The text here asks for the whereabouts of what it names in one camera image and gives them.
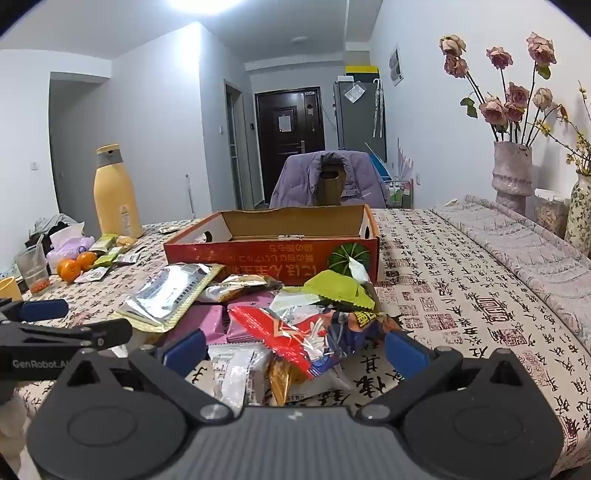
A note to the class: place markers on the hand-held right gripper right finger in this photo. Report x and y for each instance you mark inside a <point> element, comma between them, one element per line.
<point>406,353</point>

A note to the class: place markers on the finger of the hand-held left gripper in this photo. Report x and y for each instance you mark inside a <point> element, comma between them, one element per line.
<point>92,334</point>
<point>44,309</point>

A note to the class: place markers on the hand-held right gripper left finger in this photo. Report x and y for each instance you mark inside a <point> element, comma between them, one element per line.
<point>187,348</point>

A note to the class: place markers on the pink snack packet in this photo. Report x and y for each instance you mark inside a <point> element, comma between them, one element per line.
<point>205,318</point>
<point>247,330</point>

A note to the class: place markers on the large silver green-edged packet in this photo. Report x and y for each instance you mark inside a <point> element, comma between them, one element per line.
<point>161,295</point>

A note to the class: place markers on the gold cookie snack packet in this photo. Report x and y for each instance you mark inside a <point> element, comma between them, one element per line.
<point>240,286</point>

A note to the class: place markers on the plain green snack packet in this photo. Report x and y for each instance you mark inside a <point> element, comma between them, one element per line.
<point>339,288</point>

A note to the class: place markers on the red cartoon snack bag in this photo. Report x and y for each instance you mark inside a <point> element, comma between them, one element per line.
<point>314,334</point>

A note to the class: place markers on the orange snack packet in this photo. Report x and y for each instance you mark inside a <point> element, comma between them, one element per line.
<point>288,378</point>

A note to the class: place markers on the red cardboard box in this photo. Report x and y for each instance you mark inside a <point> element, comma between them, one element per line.
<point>277,258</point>

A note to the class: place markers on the clear jar of snacks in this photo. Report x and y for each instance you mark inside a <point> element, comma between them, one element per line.
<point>550,214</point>

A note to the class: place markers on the clear plastic cup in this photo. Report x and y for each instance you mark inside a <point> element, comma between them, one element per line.
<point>33,272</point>

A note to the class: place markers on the yellow cup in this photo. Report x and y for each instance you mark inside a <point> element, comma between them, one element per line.
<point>8,290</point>

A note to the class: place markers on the orange mandarin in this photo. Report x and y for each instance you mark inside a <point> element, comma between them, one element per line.
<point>87,260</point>
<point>68,270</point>

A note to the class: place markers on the small white snack packet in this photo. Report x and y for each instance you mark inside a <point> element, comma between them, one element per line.
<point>127,257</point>
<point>93,274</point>

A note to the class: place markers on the purple tissue pack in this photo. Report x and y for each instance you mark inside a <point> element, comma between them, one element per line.
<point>69,249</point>

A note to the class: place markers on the dark clothes pile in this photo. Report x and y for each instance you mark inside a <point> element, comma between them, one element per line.
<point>51,228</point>

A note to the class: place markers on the white silver snack packet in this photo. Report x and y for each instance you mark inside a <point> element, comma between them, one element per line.
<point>358,268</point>

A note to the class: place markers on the clear cookie packet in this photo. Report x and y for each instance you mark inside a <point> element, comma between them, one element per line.
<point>125,241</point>

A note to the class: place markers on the crinkled silver snack packet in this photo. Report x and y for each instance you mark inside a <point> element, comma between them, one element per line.
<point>295,302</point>

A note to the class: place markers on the yellow bottle with grey collar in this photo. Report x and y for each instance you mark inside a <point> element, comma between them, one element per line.
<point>117,203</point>

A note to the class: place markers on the white pole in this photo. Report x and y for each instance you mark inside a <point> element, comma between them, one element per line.
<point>188,194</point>

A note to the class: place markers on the pink patterned cloth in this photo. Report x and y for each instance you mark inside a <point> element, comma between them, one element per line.
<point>521,249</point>

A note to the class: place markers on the white storage cart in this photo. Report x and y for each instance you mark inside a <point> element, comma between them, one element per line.
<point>399,194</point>

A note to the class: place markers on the wooden chair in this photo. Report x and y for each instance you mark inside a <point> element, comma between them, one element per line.
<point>330,184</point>

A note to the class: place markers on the folded drying rack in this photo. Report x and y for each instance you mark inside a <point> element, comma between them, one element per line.
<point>378,160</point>

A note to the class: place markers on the purple padded jacket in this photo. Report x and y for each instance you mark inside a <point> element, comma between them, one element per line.
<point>295,184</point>

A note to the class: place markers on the pink textured vase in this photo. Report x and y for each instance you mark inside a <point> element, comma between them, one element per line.
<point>510,177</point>

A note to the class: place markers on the grey interior door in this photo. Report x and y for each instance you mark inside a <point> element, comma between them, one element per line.
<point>233,147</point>

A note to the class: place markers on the dark entrance door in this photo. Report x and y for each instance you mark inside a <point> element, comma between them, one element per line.
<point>268,152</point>

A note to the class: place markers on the grey refrigerator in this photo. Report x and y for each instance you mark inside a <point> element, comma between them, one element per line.
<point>358,124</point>

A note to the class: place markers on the white paper on door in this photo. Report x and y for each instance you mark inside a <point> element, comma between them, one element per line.
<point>285,122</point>

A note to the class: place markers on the white folded umbrella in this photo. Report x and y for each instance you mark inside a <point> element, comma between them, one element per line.
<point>378,108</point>

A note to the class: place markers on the dried pink rose bouquet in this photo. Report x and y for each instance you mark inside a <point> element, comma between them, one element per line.
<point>496,110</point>

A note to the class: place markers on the clear plastic document sleeve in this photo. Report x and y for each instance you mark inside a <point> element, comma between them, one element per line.
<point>354,92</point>

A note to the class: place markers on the yellow flower branches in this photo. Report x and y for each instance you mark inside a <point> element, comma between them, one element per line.
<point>577,138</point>

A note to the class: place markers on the yellow box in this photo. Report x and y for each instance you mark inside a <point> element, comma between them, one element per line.
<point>362,70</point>

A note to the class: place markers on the pink wall decoration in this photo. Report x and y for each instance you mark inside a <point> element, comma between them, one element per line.
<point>404,161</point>

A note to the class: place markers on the framed wall picture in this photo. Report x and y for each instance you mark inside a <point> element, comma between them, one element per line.
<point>396,67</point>

